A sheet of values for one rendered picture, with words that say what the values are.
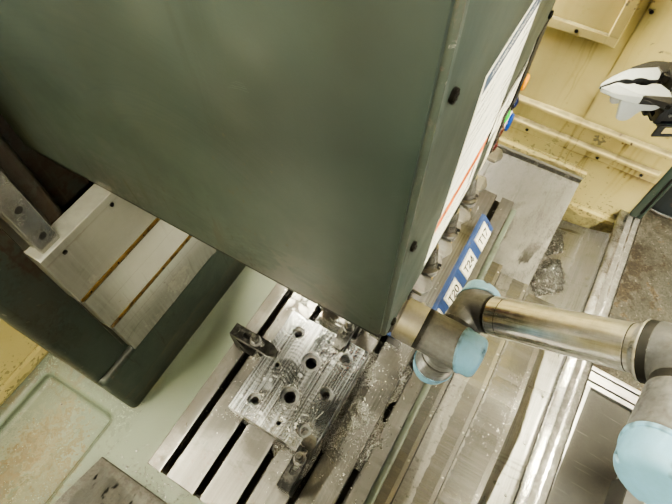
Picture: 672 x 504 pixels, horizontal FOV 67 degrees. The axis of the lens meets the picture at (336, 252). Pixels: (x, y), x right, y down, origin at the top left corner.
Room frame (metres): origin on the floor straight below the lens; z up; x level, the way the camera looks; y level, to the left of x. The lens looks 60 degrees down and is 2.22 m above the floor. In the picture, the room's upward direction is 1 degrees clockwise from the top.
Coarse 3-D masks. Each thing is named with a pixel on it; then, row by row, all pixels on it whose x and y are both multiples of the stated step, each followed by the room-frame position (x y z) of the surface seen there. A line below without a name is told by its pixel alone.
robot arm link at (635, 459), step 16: (656, 384) 0.18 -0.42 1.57; (640, 400) 0.17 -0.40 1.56; (656, 400) 0.16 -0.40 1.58; (640, 416) 0.14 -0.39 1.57; (656, 416) 0.14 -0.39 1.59; (624, 432) 0.13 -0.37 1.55; (640, 432) 0.12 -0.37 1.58; (656, 432) 0.12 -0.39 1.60; (624, 448) 0.11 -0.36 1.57; (640, 448) 0.10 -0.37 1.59; (656, 448) 0.10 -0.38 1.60; (624, 464) 0.09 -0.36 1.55; (640, 464) 0.09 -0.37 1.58; (656, 464) 0.08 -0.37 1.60; (624, 480) 0.08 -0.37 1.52; (640, 480) 0.07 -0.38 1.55; (656, 480) 0.07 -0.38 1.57; (640, 496) 0.06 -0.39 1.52; (656, 496) 0.06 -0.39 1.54
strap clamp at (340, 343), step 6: (348, 324) 0.48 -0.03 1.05; (342, 330) 0.48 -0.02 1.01; (348, 330) 0.47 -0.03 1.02; (354, 330) 0.48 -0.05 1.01; (360, 330) 0.51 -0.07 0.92; (336, 336) 0.46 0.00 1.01; (342, 336) 0.46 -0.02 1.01; (348, 336) 0.46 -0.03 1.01; (354, 336) 0.50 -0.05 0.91; (336, 342) 0.45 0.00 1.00; (342, 342) 0.45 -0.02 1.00; (348, 342) 0.45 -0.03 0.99; (336, 348) 0.43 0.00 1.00; (342, 348) 0.43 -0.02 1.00
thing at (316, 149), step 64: (0, 0) 0.45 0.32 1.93; (64, 0) 0.39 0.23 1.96; (128, 0) 0.35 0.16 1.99; (192, 0) 0.32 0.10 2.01; (256, 0) 0.29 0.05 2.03; (320, 0) 0.27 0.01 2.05; (384, 0) 0.25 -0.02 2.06; (448, 0) 0.23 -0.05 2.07; (512, 0) 0.34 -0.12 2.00; (0, 64) 0.49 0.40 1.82; (64, 64) 0.42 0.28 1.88; (128, 64) 0.37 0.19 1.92; (192, 64) 0.33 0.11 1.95; (256, 64) 0.30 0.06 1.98; (320, 64) 0.27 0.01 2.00; (384, 64) 0.25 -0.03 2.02; (448, 64) 0.23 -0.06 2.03; (64, 128) 0.47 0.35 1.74; (128, 128) 0.39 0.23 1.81; (192, 128) 0.34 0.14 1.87; (256, 128) 0.30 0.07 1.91; (320, 128) 0.27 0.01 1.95; (384, 128) 0.24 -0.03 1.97; (448, 128) 0.26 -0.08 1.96; (128, 192) 0.43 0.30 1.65; (192, 192) 0.36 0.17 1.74; (256, 192) 0.31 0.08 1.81; (320, 192) 0.27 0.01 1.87; (384, 192) 0.24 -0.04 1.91; (256, 256) 0.32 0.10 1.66; (320, 256) 0.27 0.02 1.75; (384, 256) 0.24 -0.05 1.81; (384, 320) 0.24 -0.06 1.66
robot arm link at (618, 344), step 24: (480, 288) 0.43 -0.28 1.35; (456, 312) 0.38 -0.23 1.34; (480, 312) 0.37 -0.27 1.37; (504, 312) 0.36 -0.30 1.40; (528, 312) 0.35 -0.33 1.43; (552, 312) 0.34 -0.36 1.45; (576, 312) 0.33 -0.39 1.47; (504, 336) 0.33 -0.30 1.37; (528, 336) 0.31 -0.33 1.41; (552, 336) 0.30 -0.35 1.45; (576, 336) 0.29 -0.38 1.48; (600, 336) 0.28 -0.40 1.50; (624, 336) 0.27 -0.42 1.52; (648, 336) 0.26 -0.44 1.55; (600, 360) 0.25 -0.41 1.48; (624, 360) 0.24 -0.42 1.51; (648, 360) 0.23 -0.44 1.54
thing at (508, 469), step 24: (576, 240) 0.97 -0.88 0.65; (600, 240) 0.96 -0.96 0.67; (576, 264) 0.87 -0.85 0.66; (528, 288) 0.78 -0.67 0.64; (576, 288) 0.77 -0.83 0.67; (552, 360) 0.51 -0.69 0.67; (528, 384) 0.44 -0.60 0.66; (552, 384) 0.44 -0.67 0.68; (528, 408) 0.37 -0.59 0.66; (528, 432) 0.29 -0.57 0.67; (504, 456) 0.23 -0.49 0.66; (528, 456) 0.23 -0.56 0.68; (504, 480) 0.16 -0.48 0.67
